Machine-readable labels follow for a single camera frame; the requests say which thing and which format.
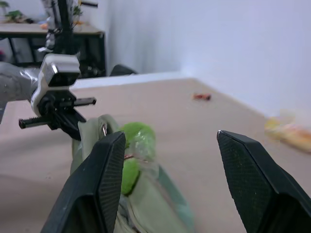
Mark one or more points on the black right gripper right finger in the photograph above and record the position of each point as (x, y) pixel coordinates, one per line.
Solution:
(262, 184)

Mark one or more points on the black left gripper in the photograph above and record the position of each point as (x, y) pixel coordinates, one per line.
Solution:
(54, 109)

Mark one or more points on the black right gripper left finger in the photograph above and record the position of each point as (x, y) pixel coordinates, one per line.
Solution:
(92, 184)

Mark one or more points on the green fabric zipper pouch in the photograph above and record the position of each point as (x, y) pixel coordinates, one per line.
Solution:
(155, 201)

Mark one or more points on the yellow orange plastic package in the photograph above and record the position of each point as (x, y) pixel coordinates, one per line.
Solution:
(289, 134)

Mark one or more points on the black office chair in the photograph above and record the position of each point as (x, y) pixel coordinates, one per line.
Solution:
(122, 70)

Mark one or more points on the black tripod stand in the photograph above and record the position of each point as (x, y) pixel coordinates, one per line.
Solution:
(64, 24)

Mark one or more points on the small red orange wrapper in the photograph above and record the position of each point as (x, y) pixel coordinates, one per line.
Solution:
(201, 96)

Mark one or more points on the small green potted plant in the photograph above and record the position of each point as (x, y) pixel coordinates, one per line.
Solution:
(14, 15)

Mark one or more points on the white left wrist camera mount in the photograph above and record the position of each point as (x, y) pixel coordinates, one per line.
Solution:
(45, 74)

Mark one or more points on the wooden desk with black frame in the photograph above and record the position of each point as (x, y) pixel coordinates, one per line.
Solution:
(24, 29)

